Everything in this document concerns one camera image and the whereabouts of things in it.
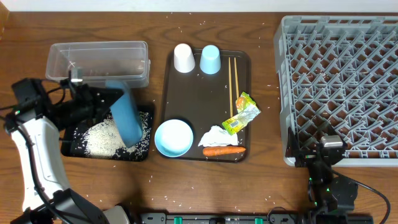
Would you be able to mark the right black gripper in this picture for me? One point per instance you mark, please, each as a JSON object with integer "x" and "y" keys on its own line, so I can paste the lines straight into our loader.
{"x": 306, "y": 156}

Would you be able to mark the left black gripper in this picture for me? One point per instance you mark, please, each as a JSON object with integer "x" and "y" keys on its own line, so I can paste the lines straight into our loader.
{"x": 90, "y": 99}

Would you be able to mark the dark blue plate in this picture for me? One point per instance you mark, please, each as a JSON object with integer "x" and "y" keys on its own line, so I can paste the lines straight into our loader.
{"x": 125, "y": 114}

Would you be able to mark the light blue bowl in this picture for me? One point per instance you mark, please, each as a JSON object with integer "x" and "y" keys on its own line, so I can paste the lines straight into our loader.
{"x": 173, "y": 138}

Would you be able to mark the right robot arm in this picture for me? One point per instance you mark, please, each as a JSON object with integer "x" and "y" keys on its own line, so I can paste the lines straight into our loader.
{"x": 332, "y": 195}

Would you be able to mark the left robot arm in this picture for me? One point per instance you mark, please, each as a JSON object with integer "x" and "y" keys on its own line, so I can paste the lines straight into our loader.
{"x": 34, "y": 124}

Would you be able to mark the black waste tray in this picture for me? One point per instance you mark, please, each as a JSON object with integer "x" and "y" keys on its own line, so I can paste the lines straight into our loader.
{"x": 143, "y": 152}

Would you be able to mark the grey dishwasher rack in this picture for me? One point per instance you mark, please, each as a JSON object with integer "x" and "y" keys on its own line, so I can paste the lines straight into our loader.
{"x": 340, "y": 71}

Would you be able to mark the white rice pile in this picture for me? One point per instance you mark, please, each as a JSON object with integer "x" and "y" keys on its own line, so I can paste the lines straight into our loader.
{"x": 102, "y": 140}

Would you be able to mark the clear plastic bin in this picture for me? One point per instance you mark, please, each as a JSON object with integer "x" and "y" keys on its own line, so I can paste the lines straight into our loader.
{"x": 96, "y": 62}

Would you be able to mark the foil snack wrapper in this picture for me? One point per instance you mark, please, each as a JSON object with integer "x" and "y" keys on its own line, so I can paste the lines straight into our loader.
{"x": 247, "y": 110}

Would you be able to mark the crumpled white tissue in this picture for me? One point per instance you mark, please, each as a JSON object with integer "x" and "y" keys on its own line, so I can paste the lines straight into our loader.
{"x": 218, "y": 136}

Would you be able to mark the orange carrot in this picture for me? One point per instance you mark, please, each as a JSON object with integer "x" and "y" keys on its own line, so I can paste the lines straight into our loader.
{"x": 222, "y": 150}

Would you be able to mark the white plastic cup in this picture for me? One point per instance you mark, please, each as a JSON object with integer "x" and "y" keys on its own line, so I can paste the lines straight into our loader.
{"x": 184, "y": 61}

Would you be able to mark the dark brown serving tray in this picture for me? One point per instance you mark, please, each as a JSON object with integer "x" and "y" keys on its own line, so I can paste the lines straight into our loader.
{"x": 202, "y": 101}

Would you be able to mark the right wooden chopstick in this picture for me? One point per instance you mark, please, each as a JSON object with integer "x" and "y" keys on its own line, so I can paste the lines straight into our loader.
{"x": 236, "y": 78}

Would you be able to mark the wooden chopstick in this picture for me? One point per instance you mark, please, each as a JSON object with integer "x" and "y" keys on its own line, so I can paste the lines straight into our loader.
{"x": 230, "y": 88}
{"x": 236, "y": 78}

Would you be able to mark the left wooden chopstick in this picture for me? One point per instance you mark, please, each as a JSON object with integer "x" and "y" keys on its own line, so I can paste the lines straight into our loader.
{"x": 230, "y": 88}

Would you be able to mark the light blue plastic cup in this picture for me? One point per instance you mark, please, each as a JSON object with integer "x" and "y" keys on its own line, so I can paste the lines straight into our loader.
{"x": 210, "y": 62}

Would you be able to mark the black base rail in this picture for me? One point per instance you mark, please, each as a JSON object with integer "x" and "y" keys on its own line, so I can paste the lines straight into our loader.
{"x": 273, "y": 218}

